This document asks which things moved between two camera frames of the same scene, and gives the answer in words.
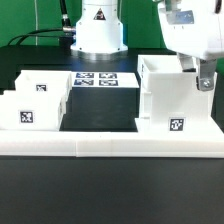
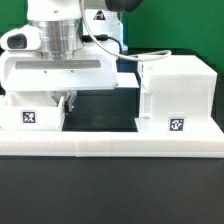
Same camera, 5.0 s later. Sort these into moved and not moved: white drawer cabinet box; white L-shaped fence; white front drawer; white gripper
Moved: white gripper
Not moved: white front drawer; white L-shaped fence; white drawer cabinet box
